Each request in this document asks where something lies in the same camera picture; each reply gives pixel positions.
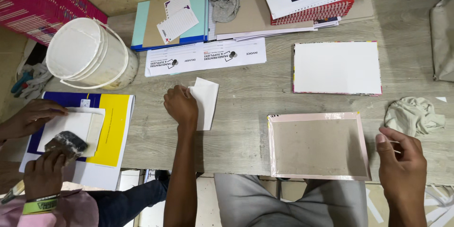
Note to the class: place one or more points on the white glued paper sheet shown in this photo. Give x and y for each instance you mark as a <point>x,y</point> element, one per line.
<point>76,124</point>

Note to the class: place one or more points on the beige fabric bag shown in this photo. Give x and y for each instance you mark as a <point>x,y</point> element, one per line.
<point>443,39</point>

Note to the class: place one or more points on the beige crumpled cloth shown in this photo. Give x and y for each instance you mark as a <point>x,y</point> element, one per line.
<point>413,115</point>

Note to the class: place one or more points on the brown board on folder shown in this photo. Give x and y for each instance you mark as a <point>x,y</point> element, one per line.
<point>154,24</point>

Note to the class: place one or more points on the person's grey trousers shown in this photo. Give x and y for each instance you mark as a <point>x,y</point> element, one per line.
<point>283,202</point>

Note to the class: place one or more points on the lined white note card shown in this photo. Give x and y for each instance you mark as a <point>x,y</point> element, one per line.
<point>176,4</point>
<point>179,24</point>

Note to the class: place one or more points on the white-faced book cover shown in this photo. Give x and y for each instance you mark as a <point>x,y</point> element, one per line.
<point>337,68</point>

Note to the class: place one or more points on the white printed form sheet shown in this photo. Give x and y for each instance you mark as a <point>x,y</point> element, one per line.
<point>205,58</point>

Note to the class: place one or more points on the green wristband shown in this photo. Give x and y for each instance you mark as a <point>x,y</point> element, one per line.
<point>40,205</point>

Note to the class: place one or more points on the person's right hand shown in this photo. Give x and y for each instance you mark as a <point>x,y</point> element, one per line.
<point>402,170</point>

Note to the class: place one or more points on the pink woven mat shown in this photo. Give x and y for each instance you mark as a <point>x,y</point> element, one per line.
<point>39,5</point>

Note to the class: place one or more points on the heap of rags and gloves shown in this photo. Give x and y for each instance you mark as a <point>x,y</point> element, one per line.
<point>30,79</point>

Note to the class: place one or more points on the brown cardboard sheet stack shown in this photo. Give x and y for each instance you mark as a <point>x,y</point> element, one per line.
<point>253,16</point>

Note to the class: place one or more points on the person's left hand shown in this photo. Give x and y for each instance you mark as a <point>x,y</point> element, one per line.
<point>181,108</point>

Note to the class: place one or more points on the black glue brush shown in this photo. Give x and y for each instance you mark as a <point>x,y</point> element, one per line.
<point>67,143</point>

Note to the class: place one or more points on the teal and blue folder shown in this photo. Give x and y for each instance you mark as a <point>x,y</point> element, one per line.
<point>197,17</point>

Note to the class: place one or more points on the small white paper scrap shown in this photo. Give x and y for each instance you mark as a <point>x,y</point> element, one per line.
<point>442,99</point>

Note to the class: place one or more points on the white paper strips heap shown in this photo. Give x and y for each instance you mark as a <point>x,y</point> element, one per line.
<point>439,204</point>

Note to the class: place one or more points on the stack of red spiral notebooks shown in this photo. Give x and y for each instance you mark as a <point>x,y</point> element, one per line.
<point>314,12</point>

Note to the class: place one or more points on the white plastic bucket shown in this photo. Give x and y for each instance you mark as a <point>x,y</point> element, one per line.
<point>88,55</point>

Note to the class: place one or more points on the yellow and blue poster sheet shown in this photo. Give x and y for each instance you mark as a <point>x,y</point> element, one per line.
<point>113,127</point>

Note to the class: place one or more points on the pink-edged grey board cover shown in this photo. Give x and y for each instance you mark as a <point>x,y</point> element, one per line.
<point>318,147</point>

